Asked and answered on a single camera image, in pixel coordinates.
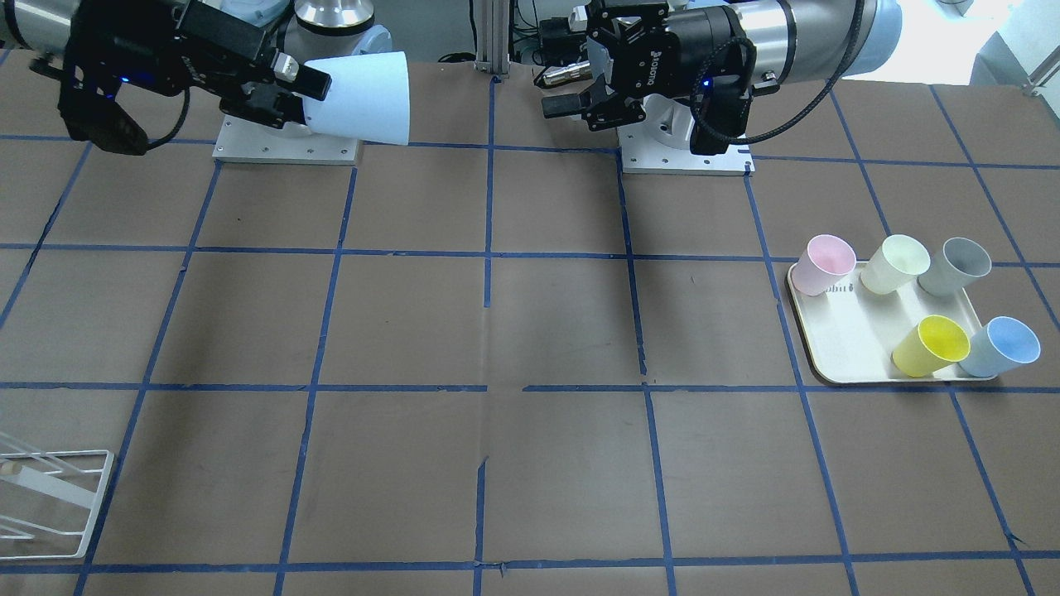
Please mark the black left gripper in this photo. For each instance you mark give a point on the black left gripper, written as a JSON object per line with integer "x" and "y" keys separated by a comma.
{"x": 681, "y": 43}

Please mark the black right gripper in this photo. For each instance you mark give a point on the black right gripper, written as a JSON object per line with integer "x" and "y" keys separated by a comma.
{"x": 162, "y": 43}

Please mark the light blue plastic cup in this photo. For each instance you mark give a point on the light blue plastic cup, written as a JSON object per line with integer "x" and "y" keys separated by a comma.
{"x": 368, "y": 99}

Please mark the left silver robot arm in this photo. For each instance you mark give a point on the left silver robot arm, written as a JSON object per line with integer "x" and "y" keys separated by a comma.
{"x": 796, "y": 41}

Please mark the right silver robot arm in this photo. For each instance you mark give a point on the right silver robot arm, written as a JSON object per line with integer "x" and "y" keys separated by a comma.
{"x": 44, "y": 26}

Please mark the pink plastic cup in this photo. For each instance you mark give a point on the pink plastic cup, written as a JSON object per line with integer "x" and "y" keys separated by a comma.
{"x": 824, "y": 262}

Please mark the cream plastic cup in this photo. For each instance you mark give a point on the cream plastic cup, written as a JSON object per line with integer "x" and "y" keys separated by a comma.
{"x": 898, "y": 261}

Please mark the grey plastic cup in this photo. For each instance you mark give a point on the grey plastic cup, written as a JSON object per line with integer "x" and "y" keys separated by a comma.
{"x": 960, "y": 262}

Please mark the yellow plastic cup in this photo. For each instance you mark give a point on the yellow plastic cup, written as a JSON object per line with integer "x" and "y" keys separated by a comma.
{"x": 933, "y": 344}

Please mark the cream plastic tray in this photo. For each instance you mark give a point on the cream plastic tray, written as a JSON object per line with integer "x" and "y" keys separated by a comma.
{"x": 850, "y": 332}

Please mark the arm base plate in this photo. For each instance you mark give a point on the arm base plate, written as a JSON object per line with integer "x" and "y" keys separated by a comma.
{"x": 660, "y": 145}
{"x": 240, "y": 141}

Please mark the aluminium frame post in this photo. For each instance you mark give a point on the aluminium frame post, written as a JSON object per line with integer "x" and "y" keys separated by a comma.
{"x": 493, "y": 22}

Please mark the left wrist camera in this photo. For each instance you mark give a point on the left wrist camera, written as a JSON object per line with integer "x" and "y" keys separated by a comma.
{"x": 719, "y": 106}

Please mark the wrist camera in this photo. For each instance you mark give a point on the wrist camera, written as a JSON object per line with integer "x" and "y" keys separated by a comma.
{"x": 719, "y": 106}
{"x": 91, "y": 113}

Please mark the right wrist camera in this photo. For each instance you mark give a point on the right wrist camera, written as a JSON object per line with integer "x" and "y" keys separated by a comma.
{"x": 91, "y": 113}

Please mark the white wire cup rack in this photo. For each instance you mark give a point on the white wire cup rack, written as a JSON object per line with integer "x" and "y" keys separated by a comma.
{"x": 51, "y": 500}

